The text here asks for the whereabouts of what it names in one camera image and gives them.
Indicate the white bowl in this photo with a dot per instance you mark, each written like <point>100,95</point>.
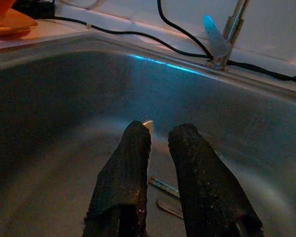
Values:
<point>148,124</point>

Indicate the metal sink faucet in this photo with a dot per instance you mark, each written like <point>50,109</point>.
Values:
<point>233,27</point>

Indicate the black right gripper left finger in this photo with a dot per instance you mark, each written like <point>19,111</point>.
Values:
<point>123,177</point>

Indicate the orange bowl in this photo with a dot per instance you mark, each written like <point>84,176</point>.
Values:
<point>0,11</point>

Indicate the metal cutlery piece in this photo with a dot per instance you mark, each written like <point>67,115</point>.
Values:
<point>162,185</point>
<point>170,208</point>

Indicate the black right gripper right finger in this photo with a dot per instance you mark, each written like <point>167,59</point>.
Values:
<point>204,187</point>

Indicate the orange plate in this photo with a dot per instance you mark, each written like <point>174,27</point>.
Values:
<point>17,26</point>

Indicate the stainless steel sink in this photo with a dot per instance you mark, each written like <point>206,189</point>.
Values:
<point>64,111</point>

